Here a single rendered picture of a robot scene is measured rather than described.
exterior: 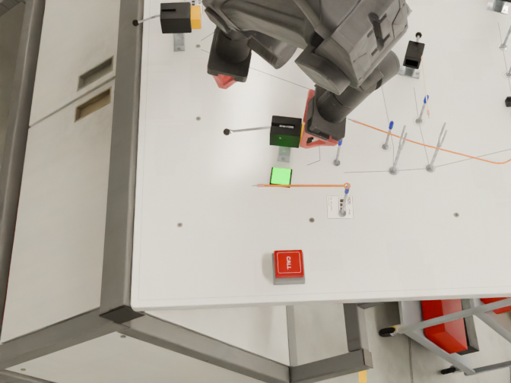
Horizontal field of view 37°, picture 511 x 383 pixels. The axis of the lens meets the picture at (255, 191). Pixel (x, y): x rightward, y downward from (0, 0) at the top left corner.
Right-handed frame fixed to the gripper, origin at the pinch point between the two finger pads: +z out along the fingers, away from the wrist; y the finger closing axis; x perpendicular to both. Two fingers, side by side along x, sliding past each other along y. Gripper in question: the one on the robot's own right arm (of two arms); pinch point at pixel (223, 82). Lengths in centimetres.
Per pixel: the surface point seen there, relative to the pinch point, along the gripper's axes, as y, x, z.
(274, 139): -1.9, -11.5, 11.2
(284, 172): -5.1, -15.2, 16.7
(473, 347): 72, -176, 284
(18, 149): 14, 45, 62
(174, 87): 13.3, 9.1, 22.3
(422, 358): 67, -153, 303
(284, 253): -23.2, -16.5, 14.0
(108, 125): 8.6, 21.6, 34.9
